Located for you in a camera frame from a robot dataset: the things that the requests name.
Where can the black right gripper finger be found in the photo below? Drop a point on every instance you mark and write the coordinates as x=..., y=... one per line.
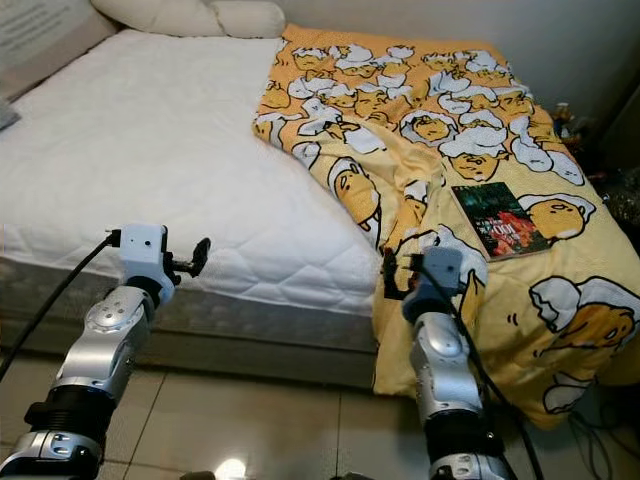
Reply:
x=390, y=275

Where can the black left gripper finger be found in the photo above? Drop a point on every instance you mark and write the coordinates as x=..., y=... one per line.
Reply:
x=201, y=252

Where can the dark cover book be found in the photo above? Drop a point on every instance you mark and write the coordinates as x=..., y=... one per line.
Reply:
x=500, y=220

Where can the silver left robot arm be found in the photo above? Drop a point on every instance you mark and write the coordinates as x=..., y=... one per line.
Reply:
x=110, y=340

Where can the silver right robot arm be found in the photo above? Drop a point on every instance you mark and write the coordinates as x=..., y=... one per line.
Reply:
x=445, y=370

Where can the white quilted mattress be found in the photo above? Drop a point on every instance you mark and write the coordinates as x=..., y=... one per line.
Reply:
x=160, y=170

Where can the yellow cartoon print blanket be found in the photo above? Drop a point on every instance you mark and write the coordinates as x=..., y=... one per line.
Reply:
x=450, y=120

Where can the grey plain pillow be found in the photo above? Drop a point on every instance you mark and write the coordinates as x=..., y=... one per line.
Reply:
x=7, y=116

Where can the cream plain pillow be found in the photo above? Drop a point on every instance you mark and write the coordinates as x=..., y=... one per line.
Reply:
x=150, y=14
x=250, y=17

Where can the dark bedside cabinet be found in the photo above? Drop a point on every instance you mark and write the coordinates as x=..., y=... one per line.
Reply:
x=622, y=130

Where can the white ornament print pillow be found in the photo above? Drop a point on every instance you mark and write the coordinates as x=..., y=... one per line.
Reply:
x=50, y=40

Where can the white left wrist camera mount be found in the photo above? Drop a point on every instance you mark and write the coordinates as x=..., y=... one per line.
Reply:
x=143, y=255

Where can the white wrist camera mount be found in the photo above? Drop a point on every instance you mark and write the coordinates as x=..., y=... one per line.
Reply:
x=143, y=255
x=450, y=275

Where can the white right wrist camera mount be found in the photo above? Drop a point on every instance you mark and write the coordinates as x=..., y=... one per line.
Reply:
x=450, y=275

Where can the beige bed frame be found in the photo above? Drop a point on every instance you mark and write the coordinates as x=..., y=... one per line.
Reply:
x=260, y=355

